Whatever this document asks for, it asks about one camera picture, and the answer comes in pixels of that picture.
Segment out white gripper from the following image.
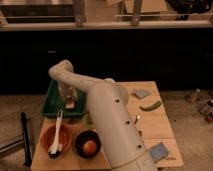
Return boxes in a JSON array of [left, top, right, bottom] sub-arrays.
[[58, 82, 78, 101]]

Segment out small eraser block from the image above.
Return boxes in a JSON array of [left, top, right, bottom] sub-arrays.
[[65, 101, 75, 109]]

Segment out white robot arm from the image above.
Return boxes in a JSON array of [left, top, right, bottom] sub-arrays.
[[49, 60, 158, 171]]

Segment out green plastic tray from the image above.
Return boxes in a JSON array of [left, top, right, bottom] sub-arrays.
[[42, 80, 86, 118]]

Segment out green plastic cup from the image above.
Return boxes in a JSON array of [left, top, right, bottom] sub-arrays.
[[82, 114, 94, 129]]

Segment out dark brown bowl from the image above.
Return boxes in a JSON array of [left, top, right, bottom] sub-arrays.
[[75, 130, 101, 159]]

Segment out orange bowl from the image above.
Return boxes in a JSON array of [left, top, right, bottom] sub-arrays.
[[40, 125, 72, 153]]

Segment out orange egg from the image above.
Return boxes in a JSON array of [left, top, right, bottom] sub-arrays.
[[83, 140, 97, 156]]

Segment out grey cloth piece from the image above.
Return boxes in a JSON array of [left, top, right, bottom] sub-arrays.
[[133, 89, 150, 99]]

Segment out small metal spoon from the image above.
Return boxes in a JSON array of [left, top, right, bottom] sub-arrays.
[[134, 114, 141, 124]]

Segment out green pepper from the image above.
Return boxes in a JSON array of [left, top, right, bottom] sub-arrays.
[[139, 101, 162, 111]]

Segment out blue sponge pad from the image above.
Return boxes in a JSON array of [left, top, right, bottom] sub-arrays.
[[149, 143, 169, 163]]

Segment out white handled black brush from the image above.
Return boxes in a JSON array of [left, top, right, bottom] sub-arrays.
[[48, 109, 63, 159]]

